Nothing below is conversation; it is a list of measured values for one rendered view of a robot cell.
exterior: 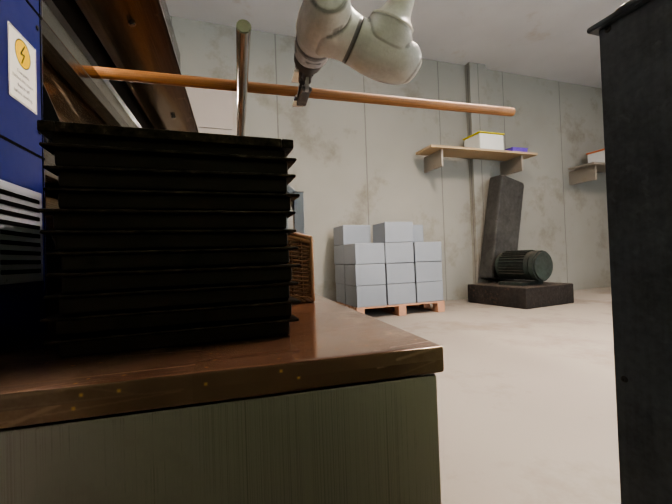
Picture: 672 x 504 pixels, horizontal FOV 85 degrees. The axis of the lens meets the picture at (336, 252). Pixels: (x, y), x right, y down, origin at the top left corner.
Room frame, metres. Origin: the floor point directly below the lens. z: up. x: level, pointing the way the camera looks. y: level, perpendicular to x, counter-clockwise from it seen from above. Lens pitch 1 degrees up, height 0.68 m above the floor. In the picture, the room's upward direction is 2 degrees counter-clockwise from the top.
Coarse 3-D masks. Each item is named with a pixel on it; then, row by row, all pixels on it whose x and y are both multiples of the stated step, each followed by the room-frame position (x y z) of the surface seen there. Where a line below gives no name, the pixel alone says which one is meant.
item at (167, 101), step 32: (96, 0) 0.94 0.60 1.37; (128, 0) 0.96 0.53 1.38; (96, 32) 1.05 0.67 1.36; (128, 32) 1.09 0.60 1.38; (160, 32) 1.12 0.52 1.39; (128, 64) 1.24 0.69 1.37; (160, 64) 1.29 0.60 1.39; (160, 96) 1.51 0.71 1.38; (160, 128) 1.84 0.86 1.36; (192, 128) 1.93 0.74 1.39
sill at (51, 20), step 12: (48, 12) 0.69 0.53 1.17; (48, 24) 0.69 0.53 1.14; (60, 24) 0.74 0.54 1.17; (60, 36) 0.74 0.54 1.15; (72, 48) 0.79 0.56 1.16; (84, 60) 0.85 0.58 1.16; (96, 72) 0.93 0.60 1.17; (96, 84) 0.93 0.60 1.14; (108, 96) 1.01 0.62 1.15; (120, 108) 1.12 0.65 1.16; (132, 120) 1.25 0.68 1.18
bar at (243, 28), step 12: (240, 24) 0.74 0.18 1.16; (240, 36) 0.75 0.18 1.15; (240, 48) 0.80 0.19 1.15; (240, 60) 0.84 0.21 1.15; (240, 72) 0.90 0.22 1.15; (240, 84) 0.96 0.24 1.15; (240, 96) 1.03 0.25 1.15; (240, 108) 1.11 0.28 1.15; (240, 120) 1.20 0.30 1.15; (240, 132) 1.32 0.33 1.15; (288, 192) 1.47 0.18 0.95; (300, 192) 1.48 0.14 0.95; (300, 204) 1.48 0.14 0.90; (300, 216) 1.47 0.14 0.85; (300, 228) 1.47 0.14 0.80
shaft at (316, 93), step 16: (128, 80) 0.98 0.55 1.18; (144, 80) 0.99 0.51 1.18; (160, 80) 1.00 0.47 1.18; (176, 80) 1.01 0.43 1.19; (192, 80) 1.02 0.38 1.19; (208, 80) 1.03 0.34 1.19; (224, 80) 1.04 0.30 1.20; (320, 96) 1.12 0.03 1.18; (336, 96) 1.13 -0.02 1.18; (352, 96) 1.14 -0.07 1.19; (368, 96) 1.16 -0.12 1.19; (384, 96) 1.17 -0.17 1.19; (480, 112) 1.28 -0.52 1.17; (496, 112) 1.29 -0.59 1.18; (512, 112) 1.31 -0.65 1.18
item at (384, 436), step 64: (320, 320) 0.59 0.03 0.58; (0, 384) 0.32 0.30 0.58; (64, 384) 0.32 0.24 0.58; (128, 384) 0.32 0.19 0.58; (192, 384) 0.34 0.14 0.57; (256, 384) 0.35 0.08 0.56; (320, 384) 0.37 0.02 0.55; (384, 384) 0.39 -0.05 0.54; (0, 448) 0.30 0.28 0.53; (64, 448) 0.32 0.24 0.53; (128, 448) 0.33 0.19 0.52; (192, 448) 0.34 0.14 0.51; (256, 448) 0.36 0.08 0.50; (320, 448) 0.37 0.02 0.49; (384, 448) 0.39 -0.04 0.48
